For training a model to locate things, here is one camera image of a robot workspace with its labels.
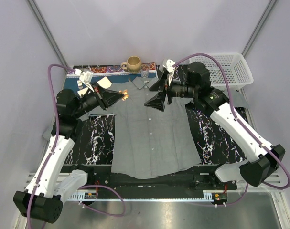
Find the tan ceramic mug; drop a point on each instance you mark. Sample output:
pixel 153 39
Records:
pixel 132 65

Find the beige square plate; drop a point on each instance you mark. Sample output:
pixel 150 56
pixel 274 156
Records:
pixel 104 82

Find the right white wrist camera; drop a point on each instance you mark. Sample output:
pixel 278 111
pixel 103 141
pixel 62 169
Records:
pixel 168 65

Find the black marble pattern mat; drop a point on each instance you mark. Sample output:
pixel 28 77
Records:
pixel 95 145

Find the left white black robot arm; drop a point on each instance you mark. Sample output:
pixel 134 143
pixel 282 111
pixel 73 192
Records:
pixel 43 199

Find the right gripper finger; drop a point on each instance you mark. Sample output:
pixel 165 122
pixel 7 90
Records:
pixel 158 81
pixel 157 102

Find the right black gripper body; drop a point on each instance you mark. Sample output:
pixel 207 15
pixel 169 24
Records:
pixel 170 94

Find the white plastic mesh basket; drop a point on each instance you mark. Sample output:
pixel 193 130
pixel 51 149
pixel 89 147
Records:
pixel 237 71

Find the blue patterned placemat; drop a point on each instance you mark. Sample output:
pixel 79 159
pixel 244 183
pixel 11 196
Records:
pixel 70 83

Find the grey button shirt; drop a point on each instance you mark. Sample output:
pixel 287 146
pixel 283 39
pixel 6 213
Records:
pixel 149 143

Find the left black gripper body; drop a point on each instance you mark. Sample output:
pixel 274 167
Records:
pixel 100 97

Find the small clear glass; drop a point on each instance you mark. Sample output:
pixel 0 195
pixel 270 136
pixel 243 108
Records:
pixel 144 71

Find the orange brooch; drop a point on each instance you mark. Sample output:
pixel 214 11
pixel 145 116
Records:
pixel 125 94

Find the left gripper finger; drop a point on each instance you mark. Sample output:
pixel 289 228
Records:
pixel 109 93
pixel 110 100

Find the silver fork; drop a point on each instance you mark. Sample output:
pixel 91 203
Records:
pixel 80 84

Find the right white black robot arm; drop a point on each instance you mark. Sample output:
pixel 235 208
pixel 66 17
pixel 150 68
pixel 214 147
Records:
pixel 262 158

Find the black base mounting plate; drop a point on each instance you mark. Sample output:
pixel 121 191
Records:
pixel 183 185

